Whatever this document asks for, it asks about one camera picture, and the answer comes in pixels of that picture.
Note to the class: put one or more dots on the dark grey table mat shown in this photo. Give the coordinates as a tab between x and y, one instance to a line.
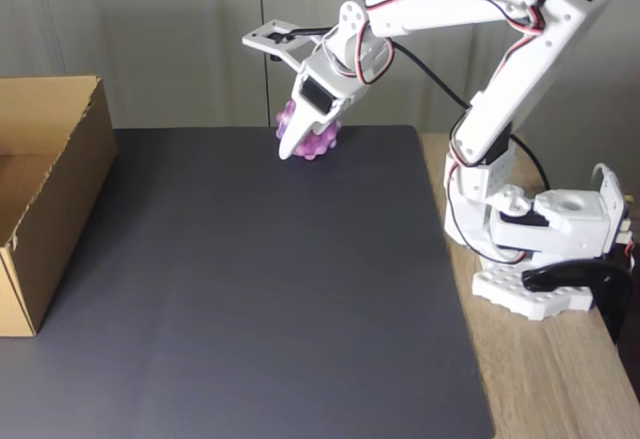
225	284

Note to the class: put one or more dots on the brown cardboard box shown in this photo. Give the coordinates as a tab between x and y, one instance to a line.
75	184

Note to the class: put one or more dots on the black table clamp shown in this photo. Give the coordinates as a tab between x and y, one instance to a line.
610	289

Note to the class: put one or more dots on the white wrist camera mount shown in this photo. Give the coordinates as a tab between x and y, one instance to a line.
260	40

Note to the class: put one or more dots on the purple knobbly ball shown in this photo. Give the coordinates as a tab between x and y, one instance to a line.
320	146

